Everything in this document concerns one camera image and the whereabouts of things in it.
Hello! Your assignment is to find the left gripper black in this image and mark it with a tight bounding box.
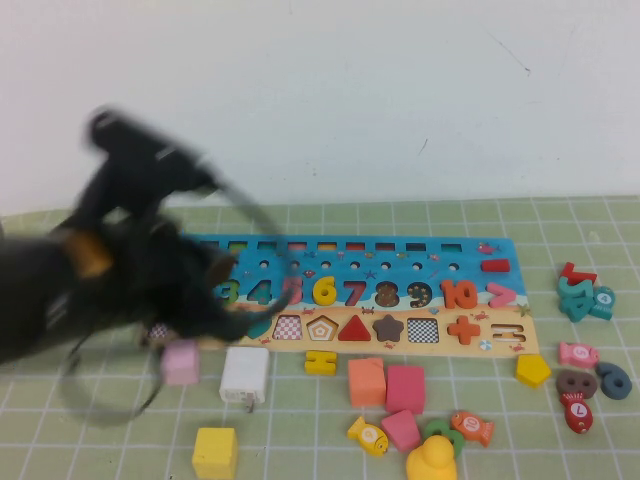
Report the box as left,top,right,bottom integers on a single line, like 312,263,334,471
129,234,251,344

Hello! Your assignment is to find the yellow wooden number six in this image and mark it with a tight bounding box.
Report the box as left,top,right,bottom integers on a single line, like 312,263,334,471
312,276,337,307

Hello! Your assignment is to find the teal wooden heart piece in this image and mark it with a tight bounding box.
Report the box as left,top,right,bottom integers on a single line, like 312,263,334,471
245,313,274,340

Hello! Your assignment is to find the red wooden triangle piece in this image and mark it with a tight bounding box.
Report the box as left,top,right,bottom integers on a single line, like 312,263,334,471
337,314,372,343

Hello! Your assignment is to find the brown wooden star piece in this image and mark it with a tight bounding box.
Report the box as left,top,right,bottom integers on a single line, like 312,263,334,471
372,314,405,344

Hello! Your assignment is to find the pink wooden trapezoid piece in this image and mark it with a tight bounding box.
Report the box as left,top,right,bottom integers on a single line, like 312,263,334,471
380,409,422,454

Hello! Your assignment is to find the wooden number shape puzzle board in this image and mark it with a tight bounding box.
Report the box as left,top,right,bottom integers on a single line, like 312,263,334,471
179,233,540,357

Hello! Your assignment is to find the yellow wooden pentagon piece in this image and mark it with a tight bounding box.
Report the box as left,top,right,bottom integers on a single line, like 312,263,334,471
515,353,553,390

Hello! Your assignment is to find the brown fish piece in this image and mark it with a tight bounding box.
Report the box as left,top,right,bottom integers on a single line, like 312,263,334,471
555,369,599,400

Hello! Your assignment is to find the light pink wooden cube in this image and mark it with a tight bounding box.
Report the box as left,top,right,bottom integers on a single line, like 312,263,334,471
160,339,201,387

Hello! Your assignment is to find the pink wooden number five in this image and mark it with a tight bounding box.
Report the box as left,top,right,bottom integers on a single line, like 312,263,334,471
279,276,305,307

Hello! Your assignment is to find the yellow wooden equals sign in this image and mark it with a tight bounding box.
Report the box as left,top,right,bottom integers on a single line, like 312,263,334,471
304,350,340,377

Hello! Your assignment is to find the yellow wooden cube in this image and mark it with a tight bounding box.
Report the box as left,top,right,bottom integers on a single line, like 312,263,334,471
191,427,238,480

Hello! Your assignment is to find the orange wooden block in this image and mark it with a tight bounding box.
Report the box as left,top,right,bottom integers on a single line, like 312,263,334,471
347,357,387,408

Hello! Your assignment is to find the yellow wooden fish nine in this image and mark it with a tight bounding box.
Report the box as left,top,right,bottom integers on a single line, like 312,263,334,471
347,416,390,457

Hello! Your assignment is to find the deep pink square block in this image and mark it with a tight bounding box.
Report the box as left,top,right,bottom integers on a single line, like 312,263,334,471
385,364,427,416

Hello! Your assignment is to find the orange wooden number ten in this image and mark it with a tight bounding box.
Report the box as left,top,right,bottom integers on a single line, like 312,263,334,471
439,279,480,310

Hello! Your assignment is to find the orange wooden plus sign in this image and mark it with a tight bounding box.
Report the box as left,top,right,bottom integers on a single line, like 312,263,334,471
446,315,482,346

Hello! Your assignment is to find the yellow rubber duck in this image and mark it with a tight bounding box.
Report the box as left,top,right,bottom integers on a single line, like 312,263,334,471
405,434,457,480

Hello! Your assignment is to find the orange wooden fish ten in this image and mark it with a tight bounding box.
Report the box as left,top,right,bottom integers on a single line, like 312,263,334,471
450,410,495,448

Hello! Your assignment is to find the pink wooden greater-than sign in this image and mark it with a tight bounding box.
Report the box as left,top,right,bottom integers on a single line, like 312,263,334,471
487,282,518,309

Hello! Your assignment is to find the green grid tablecloth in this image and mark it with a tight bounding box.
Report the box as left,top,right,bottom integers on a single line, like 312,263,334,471
0,197,640,480

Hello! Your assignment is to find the teal wooden number two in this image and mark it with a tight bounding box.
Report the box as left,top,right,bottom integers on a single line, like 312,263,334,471
557,276,596,301

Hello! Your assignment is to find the red wooden number seven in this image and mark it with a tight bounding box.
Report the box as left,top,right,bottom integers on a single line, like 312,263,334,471
558,262,599,285

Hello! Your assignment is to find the teal wooden number four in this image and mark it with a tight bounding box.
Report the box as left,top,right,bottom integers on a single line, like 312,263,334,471
558,289,599,324

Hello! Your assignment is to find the pink wooden fish five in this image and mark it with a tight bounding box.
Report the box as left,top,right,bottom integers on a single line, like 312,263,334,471
558,341,601,370

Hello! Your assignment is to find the red wooden fish seven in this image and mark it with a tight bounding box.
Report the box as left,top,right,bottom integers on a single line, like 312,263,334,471
558,392,595,435

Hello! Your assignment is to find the teal wooden fish four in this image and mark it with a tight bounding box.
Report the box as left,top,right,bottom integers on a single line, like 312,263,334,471
589,285,617,321

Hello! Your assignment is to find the dark blue number nine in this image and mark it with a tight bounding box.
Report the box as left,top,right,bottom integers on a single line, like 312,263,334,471
595,362,633,401

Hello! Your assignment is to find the white wall charger plug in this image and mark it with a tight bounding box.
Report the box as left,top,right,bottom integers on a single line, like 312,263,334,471
218,346,271,415

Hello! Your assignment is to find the black round camera cable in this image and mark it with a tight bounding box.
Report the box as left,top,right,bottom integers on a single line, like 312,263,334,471
59,164,299,426

